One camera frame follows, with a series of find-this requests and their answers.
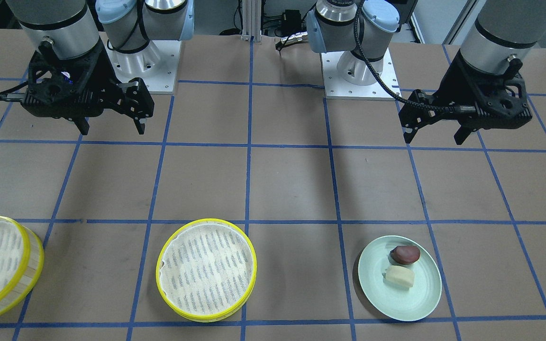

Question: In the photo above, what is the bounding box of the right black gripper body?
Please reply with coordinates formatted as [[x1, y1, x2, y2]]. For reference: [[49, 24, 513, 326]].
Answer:
[[22, 40, 155, 121]]

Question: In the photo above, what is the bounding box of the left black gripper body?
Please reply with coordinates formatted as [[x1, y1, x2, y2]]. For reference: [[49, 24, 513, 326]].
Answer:
[[399, 51, 533, 129]]

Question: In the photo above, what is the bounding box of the white bun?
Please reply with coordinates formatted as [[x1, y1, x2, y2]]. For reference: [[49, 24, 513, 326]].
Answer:
[[384, 265, 415, 288]]

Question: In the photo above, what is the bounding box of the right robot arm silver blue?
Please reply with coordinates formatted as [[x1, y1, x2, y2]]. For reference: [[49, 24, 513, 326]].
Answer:
[[0, 0, 194, 135]]

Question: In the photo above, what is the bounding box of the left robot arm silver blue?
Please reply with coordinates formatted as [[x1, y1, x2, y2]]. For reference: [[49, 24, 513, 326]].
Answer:
[[306, 0, 546, 145]]

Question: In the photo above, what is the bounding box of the brown bun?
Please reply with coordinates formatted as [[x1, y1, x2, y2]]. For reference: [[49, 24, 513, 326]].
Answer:
[[390, 245, 421, 265]]

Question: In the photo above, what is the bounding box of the light green plate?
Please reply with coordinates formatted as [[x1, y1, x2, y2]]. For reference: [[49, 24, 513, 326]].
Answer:
[[357, 235, 442, 322]]

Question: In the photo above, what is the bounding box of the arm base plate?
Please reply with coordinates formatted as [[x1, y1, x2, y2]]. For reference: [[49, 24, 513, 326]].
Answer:
[[106, 40, 182, 95], [320, 51, 395, 101]]

